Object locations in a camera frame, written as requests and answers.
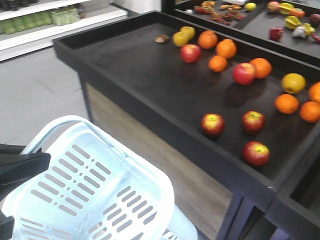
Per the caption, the small orange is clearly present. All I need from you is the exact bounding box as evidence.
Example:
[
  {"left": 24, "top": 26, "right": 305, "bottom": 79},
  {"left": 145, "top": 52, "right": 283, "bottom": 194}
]
[
  {"left": 299, "top": 101, "right": 320, "bottom": 123},
  {"left": 208, "top": 55, "right": 228, "bottom": 73},
  {"left": 274, "top": 93, "right": 300, "bottom": 115}
]

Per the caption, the orange back left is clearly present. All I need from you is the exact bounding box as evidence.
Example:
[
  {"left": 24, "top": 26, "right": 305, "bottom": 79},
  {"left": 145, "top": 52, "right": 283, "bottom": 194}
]
[{"left": 197, "top": 30, "right": 218, "bottom": 50}]

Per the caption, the light blue plastic basket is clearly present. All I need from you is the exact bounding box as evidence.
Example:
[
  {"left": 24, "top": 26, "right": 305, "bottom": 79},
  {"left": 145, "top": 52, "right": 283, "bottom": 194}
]
[{"left": 2, "top": 115, "right": 198, "bottom": 240}]

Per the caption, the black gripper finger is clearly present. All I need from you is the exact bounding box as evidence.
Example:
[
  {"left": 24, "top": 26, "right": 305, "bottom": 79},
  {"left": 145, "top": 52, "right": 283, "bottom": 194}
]
[{"left": 0, "top": 144, "right": 51, "bottom": 195}]

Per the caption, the red apple front right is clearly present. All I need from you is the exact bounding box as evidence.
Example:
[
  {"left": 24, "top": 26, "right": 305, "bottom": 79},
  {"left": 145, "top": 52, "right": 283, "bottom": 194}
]
[{"left": 242, "top": 141, "right": 270, "bottom": 168}]

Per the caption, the yellow pear fruit rear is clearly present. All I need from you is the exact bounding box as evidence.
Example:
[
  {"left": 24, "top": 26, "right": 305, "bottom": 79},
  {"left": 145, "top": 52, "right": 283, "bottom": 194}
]
[{"left": 180, "top": 26, "right": 196, "bottom": 40}]

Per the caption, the brown mushroom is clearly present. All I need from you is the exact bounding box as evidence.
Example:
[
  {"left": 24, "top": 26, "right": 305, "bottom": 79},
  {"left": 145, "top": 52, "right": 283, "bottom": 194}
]
[{"left": 154, "top": 34, "right": 170, "bottom": 44}]

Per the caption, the yellow pear fruit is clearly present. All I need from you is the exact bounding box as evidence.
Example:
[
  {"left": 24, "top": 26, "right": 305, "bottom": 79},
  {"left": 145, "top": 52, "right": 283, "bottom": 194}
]
[
  {"left": 180, "top": 26, "right": 196, "bottom": 40},
  {"left": 172, "top": 31, "right": 189, "bottom": 48}
]

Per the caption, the red apple front left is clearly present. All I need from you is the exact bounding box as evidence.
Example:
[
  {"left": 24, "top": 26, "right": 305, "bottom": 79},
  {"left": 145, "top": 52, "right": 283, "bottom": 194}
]
[{"left": 201, "top": 113, "right": 225, "bottom": 138}]

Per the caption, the small orange middle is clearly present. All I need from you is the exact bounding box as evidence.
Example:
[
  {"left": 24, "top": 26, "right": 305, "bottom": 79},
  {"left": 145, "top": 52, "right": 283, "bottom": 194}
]
[{"left": 208, "top": 55, "right": 228, "bottom": 73}]

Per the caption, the red apple front middle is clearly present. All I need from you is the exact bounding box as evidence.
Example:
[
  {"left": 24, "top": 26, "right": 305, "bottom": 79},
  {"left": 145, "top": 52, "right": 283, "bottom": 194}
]
[{"left": 241, "top": 110, "right": 265, "bottom": 136}]

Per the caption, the red apple back middle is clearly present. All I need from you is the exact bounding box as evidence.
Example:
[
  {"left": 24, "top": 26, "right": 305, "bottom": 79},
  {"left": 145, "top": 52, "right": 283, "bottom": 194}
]
[{"left": 232, "top": 62, "right": 256, "bottom": 86}]

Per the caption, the yellow orange fruit right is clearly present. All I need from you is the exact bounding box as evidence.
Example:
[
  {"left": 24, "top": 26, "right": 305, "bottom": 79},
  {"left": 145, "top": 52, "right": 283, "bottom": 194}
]
[{"left": 281, "top": 73, "right": 306, "bottom": 94}]

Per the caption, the small orange lower left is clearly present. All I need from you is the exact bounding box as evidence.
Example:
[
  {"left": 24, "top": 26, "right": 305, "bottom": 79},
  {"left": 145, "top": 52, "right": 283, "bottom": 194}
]
[{"left": 274, "top": 93, "right": 300, "bottom": 115}]

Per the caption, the large orange far right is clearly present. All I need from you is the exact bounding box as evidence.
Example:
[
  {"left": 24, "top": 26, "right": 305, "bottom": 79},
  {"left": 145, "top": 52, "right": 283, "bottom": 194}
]
[{"left": 308, "top": 81, "right": 320, "bottom": 103}]

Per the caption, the white garlic bulb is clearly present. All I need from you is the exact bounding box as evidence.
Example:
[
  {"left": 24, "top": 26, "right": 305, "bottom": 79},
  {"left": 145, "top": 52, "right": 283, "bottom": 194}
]
[{"left": 292, "top": 25, "right": 306, "bottom": 38}]

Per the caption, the orange behind middle apple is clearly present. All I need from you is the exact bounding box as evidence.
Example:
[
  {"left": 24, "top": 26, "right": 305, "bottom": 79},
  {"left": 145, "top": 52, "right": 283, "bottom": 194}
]
[{"left": 249, "top": 57, "right": 272, "bottom": 80}]

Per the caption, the yellow pear fruit front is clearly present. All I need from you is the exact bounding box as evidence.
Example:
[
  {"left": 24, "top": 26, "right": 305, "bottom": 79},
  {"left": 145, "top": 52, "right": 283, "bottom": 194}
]
[{"left": 172, "top": 31, "right": 189, "bottom": 48}]

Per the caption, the red apple back left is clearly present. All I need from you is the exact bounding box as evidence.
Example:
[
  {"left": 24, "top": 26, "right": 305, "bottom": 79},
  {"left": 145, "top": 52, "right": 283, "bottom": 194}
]
[{"left": 180, "top": 44, "right": 202, "bottom": 64}]

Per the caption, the red apple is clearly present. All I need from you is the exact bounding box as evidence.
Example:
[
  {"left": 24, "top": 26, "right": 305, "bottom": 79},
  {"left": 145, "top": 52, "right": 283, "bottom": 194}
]
[
  {"left": 241, "top": 110, "right": 265, "bottom": 136},
  {"left": 201, "top": 113, "right": 225, "bottom": 138},
  {"left": 180, "top": 44, "right": 202, "bottom": 64},
  {"left": 232, "top": 62, "right": 256, "bottom": 86},
  {"left": 242, "top": 141, "right": 270, "bottom": 168}
]

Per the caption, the white store shelving unit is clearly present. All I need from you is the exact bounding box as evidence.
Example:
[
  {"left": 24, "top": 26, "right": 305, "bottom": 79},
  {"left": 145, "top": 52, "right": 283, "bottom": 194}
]
[{"left": 0, "top": 0, "right": 128, "bottom": 61}]

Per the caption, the red bell pepper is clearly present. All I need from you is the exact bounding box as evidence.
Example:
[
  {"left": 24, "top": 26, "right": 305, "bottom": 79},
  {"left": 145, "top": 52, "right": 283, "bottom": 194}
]
[{"left": 268, "top": 27, "right": 284, "bottom": 42}]

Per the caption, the black produce display table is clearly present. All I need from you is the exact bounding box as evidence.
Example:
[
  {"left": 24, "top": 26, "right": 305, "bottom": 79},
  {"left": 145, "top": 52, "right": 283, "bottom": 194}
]
[{"left": 53, "top": 11, "right": 320, "bottom": 240}]

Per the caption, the small orange lower right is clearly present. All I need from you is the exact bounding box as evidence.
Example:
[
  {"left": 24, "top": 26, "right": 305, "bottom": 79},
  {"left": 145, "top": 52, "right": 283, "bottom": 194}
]
[{"left": 299, "top": 101, "right": 320, "bottom": 123}]

